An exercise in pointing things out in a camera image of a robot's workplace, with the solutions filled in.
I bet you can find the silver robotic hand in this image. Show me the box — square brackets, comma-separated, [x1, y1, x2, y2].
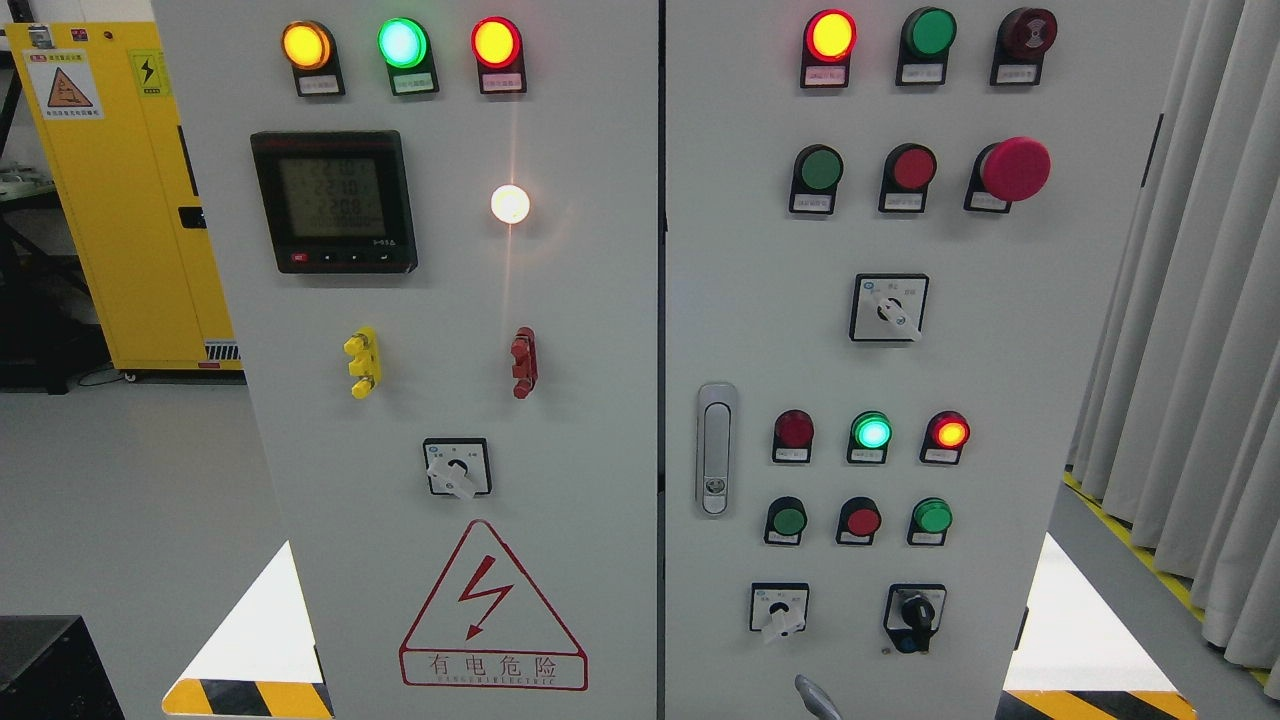
[794, 674, 844, 720]

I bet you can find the green start button lower left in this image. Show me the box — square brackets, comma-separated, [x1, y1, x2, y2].
[763, 496, 808, 546]

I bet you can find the red push button lower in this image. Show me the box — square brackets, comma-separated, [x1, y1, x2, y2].
[835, 496, 882, 546]

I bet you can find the red push button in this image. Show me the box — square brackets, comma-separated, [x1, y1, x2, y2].
[835, 496, 882, 546]
[877, 143, 938, 214]

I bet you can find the green push button lower right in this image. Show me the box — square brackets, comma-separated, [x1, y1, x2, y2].
[908, 497, 955, 547]

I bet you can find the green push button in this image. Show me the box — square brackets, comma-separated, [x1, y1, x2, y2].
[908, 497, 955, 547]
[788, 143, 844, 215]

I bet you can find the green push button upper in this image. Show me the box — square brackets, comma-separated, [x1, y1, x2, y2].
[788, 143, 844, 215]

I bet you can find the red push button upper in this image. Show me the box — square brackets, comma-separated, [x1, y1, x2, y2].
[877, 143, 938, 214]

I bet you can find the red emergency stop button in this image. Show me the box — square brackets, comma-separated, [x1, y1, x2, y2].
[963, 136, 1052, 214]

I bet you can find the red indicator light lower left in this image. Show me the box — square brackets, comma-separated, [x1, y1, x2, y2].
[771, 409, 815, 464]

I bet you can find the red indicator light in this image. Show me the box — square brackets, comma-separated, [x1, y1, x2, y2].
[800, 8, 858, 88]
[918, 410, 972, 466]
[471, 15, 529, 95]
[771, 409, 815, 464]

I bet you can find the green indicator light lower middle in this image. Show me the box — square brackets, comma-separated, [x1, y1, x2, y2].
[846, 410, 893, 465]

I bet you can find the green indicator light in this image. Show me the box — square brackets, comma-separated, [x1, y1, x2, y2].
[846, 410, 893, 465]
[895, 6, 957, 87]
[378, 17, 440, 96]

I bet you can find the red indicator light lower right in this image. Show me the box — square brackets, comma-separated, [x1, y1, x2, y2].
[918, 410, 972, 466]

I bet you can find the red electric hazard sticker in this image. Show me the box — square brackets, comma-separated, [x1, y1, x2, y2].
[398, 519, 589, 692]

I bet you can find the grey electrical control cabinet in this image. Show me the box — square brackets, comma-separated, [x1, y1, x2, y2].
[154, 1, 1190, 719]

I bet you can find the grey curtain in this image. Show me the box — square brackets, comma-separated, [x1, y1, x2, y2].
[1069, 1, 1279, 698]

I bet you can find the red terminal connector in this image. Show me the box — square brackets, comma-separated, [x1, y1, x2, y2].
[509, 325, 539, 398]

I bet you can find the yellow terminal connector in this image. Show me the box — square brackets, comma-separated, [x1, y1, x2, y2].
[343, 325, 381, 400]

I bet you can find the white indicator light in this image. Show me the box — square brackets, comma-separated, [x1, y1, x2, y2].
[490, 183, 531, 225]

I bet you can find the red indicator light top right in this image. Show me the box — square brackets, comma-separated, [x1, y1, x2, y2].
[800, 8, 858, 88]

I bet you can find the green indicator light top right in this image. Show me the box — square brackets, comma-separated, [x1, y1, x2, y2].
[895, 6, 957, 87]

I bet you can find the black digital power meter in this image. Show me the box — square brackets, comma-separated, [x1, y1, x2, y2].
[250, 129, 419, 274]

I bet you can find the dark red buzzer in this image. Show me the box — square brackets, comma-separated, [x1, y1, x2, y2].
[989, 6, 1059, 87]

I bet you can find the red indicator light top left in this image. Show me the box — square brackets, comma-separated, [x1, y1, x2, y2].
[471, 15, 529, 95]

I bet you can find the black box bottom left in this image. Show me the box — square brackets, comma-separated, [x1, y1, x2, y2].
[1, 615, 125, 719]

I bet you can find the green indicator light top left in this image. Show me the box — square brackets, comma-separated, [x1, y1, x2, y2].
[378, 17, 440, 96]

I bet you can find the amber indicator light top left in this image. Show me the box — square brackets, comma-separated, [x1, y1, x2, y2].
[282, 20, 346, 97]

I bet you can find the yellow safety cabinet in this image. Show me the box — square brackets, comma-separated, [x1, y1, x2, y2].
[6, 22, 243, 372]

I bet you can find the lower white selector switch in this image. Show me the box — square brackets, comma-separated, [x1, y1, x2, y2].
[749, 582, 812, 644]

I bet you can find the black key selector switch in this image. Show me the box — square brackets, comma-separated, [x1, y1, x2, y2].
[882, 583, 947, 653]

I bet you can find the silver door handle lock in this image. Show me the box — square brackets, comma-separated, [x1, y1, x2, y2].
[695, 382, 739, 518]

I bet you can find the upper right selector switch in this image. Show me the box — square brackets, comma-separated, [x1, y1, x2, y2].
[847, 273, 931, 343]

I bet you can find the left door selector switch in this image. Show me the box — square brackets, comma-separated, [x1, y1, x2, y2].
[422, 437, 493, 500]

